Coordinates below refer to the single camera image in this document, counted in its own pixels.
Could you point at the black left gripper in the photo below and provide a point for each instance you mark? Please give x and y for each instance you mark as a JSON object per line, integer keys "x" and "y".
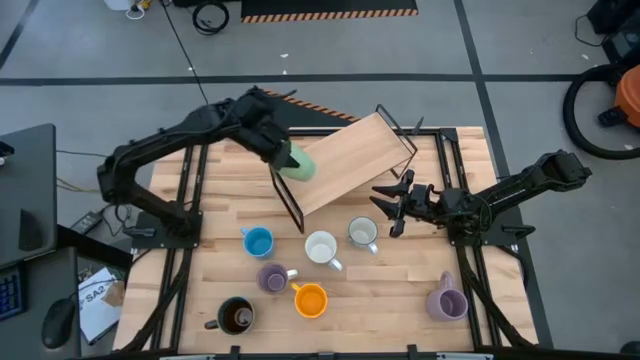
{"x": 260, "y": 122}

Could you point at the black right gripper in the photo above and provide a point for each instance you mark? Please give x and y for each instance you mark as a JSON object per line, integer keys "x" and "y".
{"x": 422, "y": 202}

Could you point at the green mug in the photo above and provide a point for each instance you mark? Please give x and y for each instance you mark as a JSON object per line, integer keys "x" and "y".
{"x": 302, "y": 169}

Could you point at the blue white patterned mug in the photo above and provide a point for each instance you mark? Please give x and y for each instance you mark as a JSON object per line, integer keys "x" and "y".
{"x": 362, "y": 232}

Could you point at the lilac mug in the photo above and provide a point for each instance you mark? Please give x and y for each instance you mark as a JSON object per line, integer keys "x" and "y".
{"x": 446, "y": 305}

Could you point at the purple ribbed mug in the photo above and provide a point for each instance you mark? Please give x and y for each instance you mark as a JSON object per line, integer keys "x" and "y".
{"x": 274, "y": 280}

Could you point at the yellow faceted mug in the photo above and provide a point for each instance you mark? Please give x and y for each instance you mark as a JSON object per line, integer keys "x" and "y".
{"x": 311, "y": 301}

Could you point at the dark teal mug brown inside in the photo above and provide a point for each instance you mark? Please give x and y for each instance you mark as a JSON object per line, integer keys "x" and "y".
{"x": 235, "y": 316}

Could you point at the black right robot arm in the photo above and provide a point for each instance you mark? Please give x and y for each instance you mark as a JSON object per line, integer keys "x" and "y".
{"x": 525, "y": 180}

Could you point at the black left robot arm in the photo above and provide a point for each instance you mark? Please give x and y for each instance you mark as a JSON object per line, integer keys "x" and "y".
{"x": 150, "y": 142}

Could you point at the black hazard-striped floor mat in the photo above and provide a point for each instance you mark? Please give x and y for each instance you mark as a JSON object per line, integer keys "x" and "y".
{"x": 325, "y": 7}
{"x": 310, "y": 116}

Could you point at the wooden tilted rack board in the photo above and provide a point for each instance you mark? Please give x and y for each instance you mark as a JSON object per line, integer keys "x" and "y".
{"x": 350, "y": 155}

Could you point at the black power adapter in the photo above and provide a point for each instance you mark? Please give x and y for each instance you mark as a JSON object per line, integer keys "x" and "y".
{"x": 86, "y": 222}

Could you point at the white container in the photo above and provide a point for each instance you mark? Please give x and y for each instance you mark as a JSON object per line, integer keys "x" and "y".
{"x": 117, "y": 4}

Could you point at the white printed booklet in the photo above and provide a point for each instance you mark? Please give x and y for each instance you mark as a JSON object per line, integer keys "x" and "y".
{"x": 97, "y": 300}

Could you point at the dark grey computer monitor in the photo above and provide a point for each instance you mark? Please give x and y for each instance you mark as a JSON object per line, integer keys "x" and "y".
{"x": 27, "y": 175}

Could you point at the orange vacuum cleaner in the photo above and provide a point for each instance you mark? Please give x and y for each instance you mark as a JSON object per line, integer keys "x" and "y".
{"x": 631, "y": 95}

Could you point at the black computer mouse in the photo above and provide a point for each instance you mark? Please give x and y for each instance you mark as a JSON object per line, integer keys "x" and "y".
{"x": 57, "y": 322}

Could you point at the black equipment case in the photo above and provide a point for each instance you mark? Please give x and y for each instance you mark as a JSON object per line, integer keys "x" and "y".
{"x": 622, "y": 25}

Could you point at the black keyboard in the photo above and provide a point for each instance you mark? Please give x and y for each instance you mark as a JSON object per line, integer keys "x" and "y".
{"x": 10, "y": 295}

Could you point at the black computer desk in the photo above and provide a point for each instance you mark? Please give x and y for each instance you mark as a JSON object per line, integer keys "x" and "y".
{"x": 30, "y": 345}

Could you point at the black aluminium table frame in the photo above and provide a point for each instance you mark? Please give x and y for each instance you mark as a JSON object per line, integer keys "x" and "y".
{"x": 448, "y": 134}

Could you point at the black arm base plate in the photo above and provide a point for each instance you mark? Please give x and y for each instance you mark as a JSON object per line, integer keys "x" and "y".
{"x": 495, "y": 240}
{"x": 145, "y": 243}

